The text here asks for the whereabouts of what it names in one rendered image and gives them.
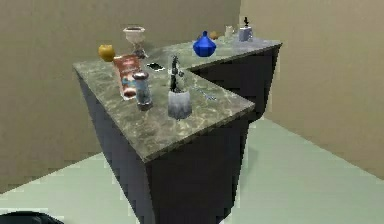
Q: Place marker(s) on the small orange fruit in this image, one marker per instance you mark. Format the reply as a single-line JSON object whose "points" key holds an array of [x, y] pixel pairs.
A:
{"points": [[213, 35]]}

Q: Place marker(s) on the thin blue pen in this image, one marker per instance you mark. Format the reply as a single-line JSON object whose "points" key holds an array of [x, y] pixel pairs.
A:
{"points": [[205, 94]]}

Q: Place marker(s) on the glass jar with metal lid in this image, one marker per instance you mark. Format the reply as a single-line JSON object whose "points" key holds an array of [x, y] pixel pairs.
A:
{"points": [[143, 91]]}

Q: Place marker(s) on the yellow apple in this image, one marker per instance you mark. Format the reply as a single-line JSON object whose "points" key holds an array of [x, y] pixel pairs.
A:
{"points": [[106, 52]]}

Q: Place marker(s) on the blue faceted vase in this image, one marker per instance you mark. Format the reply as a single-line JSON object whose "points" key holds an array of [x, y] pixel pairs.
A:
{"points": [[204, 46]]}

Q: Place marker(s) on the white goblet vase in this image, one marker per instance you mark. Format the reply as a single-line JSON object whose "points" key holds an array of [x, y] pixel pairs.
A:
{"points": [[135, 38]]}

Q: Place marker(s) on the black rounded object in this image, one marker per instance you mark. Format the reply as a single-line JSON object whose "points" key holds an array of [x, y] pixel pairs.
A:
{"points": [[26, 218]]}

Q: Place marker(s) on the dark counter with marble top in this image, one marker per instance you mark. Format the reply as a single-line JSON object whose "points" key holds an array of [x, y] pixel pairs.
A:
{"points": [[186, 173]]}

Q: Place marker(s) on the grey pot with dark plant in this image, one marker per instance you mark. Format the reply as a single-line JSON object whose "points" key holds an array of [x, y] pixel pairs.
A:
{"points": [[179, 103]]}

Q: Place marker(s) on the small white cup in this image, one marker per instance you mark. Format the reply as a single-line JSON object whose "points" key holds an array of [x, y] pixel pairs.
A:
{"points": [[229, 31]]}

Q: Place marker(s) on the red and white box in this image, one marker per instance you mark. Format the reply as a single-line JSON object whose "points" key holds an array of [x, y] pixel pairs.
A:
{"points": [[127, 75]]}

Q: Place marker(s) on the black cell phone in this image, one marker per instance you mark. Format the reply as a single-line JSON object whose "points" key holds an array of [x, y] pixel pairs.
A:
{"points": [[155, 66]]}

